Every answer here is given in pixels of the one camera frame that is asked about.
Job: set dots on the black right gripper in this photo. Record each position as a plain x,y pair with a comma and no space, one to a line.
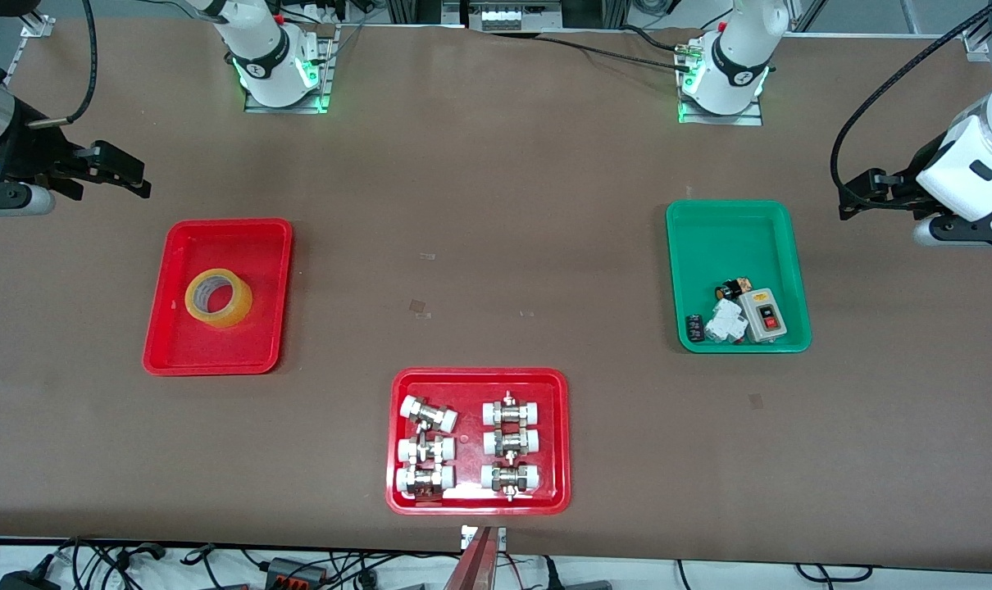
38,153

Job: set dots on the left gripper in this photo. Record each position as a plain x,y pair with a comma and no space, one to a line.
903,188

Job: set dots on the yellow tape roll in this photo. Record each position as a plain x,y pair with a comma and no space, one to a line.
238,311

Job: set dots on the green plastic tray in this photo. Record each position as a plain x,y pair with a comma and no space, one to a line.
734,246

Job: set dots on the empty red plastic tray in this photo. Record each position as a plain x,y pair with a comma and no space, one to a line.
217,352

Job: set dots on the red tray holding valves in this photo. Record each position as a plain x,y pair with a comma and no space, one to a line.
470,492

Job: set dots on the black and orange component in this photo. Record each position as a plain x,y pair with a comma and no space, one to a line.
734,288

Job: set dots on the white circuit breaker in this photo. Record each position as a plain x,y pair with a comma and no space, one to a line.
725,322

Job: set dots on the small black electrical component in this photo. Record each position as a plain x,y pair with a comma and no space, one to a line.
695,328

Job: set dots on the black power adapter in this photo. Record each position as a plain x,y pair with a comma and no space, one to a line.
25,581

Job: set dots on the metal valve with white ends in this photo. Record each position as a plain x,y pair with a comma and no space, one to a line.
511,411
511,442
428,414
510,478
425,449
424,479

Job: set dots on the white terminal block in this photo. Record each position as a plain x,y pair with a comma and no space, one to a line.
512,15

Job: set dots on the black orange connector block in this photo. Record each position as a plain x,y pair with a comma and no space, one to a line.
295,571

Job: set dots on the grey push button switch box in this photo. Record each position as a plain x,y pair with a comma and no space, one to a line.
763,315

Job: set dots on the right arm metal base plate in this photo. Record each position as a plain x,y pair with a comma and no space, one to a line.
324,82

